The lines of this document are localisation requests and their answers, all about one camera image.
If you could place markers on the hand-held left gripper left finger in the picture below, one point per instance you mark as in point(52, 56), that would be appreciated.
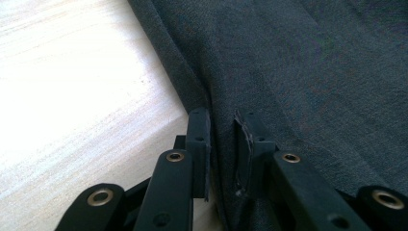
point(200, 154)

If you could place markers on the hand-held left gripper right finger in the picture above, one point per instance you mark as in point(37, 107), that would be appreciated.
point(256, 160)

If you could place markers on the black pleated skirt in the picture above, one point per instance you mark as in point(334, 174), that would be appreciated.
point(304, 70)

